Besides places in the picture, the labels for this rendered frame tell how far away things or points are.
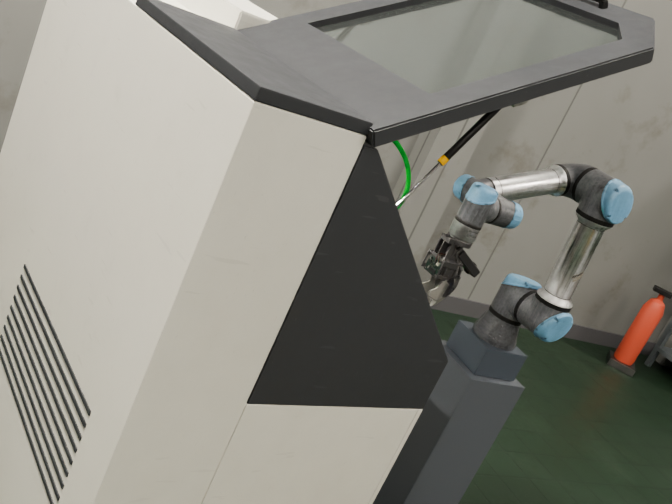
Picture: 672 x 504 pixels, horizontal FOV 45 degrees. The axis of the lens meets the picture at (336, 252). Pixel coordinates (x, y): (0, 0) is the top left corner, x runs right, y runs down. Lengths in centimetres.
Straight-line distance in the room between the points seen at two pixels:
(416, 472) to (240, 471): 88
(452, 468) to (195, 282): 144
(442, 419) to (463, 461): 21
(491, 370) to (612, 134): 344
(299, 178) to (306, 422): 68
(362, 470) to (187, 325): 81
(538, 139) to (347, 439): 363
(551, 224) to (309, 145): 438
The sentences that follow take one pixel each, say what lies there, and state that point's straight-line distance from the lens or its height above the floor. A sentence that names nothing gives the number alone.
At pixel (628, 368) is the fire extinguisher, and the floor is 5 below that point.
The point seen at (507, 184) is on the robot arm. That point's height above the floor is 141.
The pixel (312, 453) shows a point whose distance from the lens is 213.
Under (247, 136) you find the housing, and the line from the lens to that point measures 153.
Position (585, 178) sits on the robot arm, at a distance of 248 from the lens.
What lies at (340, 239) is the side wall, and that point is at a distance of 175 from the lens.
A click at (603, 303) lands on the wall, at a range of 665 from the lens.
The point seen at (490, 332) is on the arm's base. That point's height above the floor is 93.
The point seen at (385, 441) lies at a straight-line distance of 226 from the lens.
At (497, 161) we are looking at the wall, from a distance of 535.
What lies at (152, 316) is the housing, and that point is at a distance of 172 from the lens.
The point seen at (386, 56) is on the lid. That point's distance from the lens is 207.
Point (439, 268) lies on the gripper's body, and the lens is 214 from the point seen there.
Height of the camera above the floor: 173
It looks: 17 degrees down
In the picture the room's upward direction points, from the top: 25 degrees clockwise
